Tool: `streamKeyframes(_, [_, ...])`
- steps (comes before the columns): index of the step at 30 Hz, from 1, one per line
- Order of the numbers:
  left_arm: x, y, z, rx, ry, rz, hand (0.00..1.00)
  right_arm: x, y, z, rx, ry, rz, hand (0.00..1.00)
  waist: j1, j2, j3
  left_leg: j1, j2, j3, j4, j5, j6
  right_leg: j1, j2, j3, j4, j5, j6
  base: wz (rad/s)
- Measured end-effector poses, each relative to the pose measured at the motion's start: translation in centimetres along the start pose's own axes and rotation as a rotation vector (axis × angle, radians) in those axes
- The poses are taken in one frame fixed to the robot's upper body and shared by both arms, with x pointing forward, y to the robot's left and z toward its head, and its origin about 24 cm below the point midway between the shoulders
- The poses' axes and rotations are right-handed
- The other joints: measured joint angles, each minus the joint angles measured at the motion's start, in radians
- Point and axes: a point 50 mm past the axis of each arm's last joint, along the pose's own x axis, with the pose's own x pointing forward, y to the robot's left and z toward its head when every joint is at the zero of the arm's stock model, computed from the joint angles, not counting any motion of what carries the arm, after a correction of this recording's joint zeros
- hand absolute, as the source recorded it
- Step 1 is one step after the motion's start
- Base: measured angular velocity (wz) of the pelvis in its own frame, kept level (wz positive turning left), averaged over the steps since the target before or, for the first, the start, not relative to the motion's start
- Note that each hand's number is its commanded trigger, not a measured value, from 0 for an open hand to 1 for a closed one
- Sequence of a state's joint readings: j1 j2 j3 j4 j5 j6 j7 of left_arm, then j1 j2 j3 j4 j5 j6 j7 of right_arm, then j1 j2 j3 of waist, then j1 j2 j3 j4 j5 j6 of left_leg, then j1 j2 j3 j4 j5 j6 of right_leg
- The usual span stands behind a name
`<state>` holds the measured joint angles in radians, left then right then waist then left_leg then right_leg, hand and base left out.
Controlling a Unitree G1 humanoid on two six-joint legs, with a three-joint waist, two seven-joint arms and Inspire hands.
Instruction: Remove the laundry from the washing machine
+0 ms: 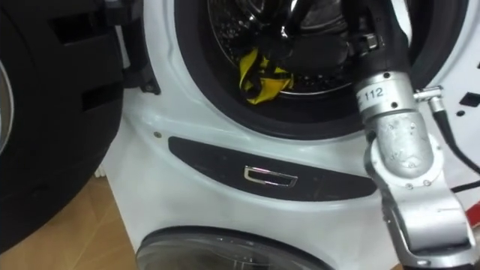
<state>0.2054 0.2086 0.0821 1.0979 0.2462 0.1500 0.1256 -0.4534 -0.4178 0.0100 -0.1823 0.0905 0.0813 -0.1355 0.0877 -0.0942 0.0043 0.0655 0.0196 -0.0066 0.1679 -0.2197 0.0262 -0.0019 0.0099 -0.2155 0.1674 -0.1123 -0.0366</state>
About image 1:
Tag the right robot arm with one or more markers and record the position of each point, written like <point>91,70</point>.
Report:
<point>408,150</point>

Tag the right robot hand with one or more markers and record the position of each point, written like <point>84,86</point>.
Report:
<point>330,41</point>

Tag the black washing machine door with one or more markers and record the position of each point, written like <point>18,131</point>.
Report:
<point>56,112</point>

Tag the white stacked washing machines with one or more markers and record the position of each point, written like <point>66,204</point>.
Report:
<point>180,195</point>

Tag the yellow and black cloth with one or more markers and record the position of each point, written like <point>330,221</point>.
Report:
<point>262,80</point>

